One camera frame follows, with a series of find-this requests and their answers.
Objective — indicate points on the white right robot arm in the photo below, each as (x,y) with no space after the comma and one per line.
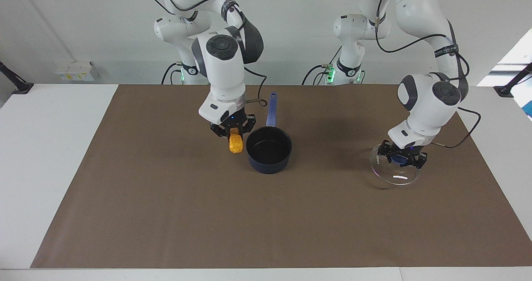
(224,73)

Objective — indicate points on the brown table mat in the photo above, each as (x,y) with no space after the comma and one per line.
(166,210)

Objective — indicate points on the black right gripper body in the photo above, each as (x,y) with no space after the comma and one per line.
(233,124)

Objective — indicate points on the yellow toy corn cob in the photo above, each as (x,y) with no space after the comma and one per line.
(235,144)

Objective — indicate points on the black camera stand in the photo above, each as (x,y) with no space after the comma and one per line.
(16,85)
(509,87)

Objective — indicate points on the glass lid with blue knob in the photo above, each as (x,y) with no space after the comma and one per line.
(395,177)

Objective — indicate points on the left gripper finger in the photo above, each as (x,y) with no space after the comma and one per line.
(419,160)
(383,149)

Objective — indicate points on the white wall outlet box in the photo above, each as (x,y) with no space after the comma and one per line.
(77,71)

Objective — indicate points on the light blue object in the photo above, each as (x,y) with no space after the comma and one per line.
(528,108)

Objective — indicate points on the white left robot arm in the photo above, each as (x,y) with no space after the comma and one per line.
(428,102)

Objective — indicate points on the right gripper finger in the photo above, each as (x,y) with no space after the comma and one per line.
(218,131)
(249,124)

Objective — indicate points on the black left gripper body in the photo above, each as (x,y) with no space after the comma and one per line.
(405,151)

